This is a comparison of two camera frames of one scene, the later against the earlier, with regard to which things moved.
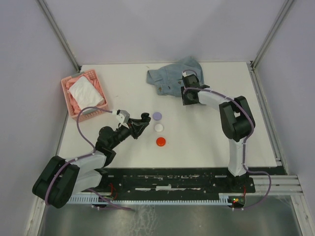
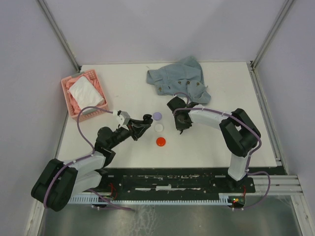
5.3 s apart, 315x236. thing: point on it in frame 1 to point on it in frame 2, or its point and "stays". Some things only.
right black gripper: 185,101 to 179,127
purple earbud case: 157,116 stays
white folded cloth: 84,94 stays
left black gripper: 135,126 stays
